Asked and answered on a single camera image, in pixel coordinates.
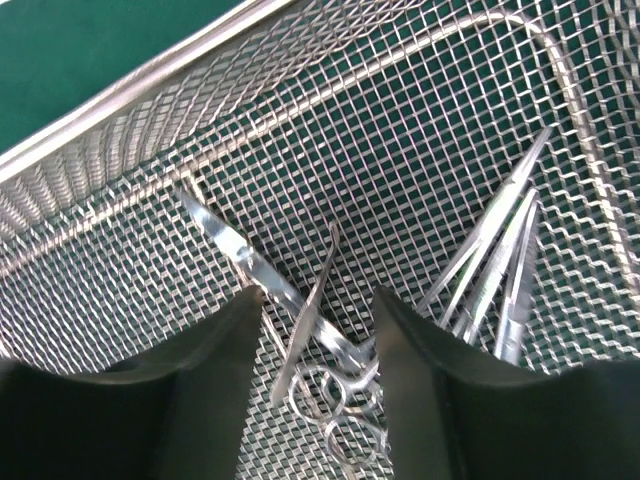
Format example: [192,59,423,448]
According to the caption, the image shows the thin steel needle holder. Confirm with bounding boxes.
[270,221,340,408]

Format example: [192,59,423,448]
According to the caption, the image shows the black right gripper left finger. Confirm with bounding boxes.
[1,287,264,479]

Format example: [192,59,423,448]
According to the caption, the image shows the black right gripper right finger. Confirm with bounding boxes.
[372,287,639,479]

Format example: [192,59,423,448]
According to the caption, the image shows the green surgical cloth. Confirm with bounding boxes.
[1,0,238,151]

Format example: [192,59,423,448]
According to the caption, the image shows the curved steel scissors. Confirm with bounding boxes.
[175,189,390,468]

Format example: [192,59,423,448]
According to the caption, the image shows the metal mesh instrument tray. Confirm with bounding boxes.
[0,0,640,480]

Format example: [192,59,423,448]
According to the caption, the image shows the steel surgical forceps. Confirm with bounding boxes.
[416,127,552,343]

